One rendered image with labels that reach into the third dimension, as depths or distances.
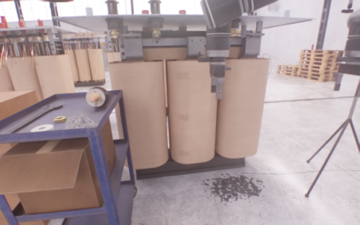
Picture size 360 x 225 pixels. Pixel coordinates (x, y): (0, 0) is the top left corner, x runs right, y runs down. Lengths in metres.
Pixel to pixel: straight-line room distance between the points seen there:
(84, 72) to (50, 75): 3.85
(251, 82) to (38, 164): 1.38
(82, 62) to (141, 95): 5.87
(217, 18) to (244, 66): 0.82
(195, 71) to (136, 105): 0.51
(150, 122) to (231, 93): 0.69
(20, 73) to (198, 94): 2.87
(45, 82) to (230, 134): 2.83
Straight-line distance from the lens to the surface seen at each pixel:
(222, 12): 0.67
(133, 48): 1.31
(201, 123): 1.43
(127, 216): 1.37
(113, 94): 1.26
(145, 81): 1.29
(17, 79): 3.59
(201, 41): 1.35
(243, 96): 1.49
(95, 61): 6.95
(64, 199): 0.90
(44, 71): 3.35
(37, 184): 0.73
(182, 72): 1.30
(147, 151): 1.49
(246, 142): 1.68
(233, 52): 1.54
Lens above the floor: 1.15
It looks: 20 degrees down
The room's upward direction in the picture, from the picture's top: 1 degrees counter-clockwise
